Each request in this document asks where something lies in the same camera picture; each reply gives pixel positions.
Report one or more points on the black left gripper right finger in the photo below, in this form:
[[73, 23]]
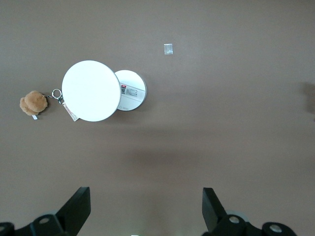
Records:
[[214, 211]]

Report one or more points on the small clear tape piece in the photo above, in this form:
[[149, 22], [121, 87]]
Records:
[[168, 49]]

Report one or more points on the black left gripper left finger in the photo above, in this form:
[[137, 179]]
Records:
[[73, 209]]

